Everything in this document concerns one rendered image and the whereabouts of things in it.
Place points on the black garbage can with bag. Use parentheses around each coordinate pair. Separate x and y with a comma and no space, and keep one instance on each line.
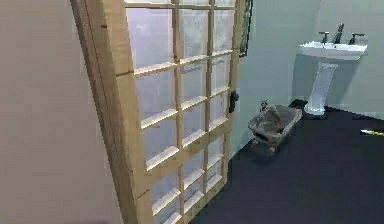
(274,125)

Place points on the dark framed wall picture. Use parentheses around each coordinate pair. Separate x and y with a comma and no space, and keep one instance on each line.
(246,26)

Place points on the black sink faucet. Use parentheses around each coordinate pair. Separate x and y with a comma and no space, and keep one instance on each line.
(339,33)

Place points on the white pedestal sink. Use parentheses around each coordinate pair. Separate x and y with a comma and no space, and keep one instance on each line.
(325,63)

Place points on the yellow and white stick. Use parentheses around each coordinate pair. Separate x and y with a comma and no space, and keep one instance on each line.
(372,132)

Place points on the wooden glass-paned room door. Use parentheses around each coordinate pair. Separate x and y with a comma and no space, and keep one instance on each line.
(156,110)

